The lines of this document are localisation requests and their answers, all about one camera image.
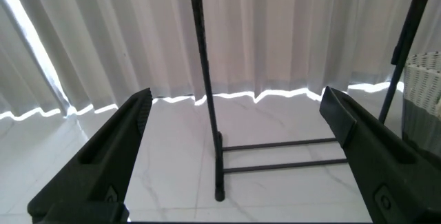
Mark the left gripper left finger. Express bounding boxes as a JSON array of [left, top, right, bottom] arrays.
[[27, 88, 153, 224]]

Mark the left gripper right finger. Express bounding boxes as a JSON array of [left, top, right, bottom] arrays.
[[319, 85, 441, 224]]

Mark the white laundry basket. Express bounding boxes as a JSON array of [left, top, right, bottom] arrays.
[[401, 51, 441, 158]]

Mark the black clothes rack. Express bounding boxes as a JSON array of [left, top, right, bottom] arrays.
[[189, 0, 438, 203]]

